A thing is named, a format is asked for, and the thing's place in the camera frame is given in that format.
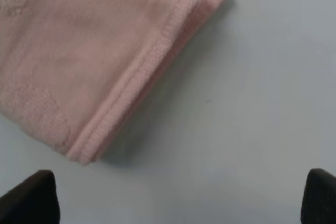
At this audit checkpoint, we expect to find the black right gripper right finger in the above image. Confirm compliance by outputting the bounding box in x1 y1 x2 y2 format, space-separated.
300 168 335 224

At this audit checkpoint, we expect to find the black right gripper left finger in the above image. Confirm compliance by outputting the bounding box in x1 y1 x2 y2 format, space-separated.
1 170 60 224

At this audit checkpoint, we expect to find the pink terry towel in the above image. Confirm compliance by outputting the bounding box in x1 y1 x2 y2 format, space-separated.
1 0 223 164

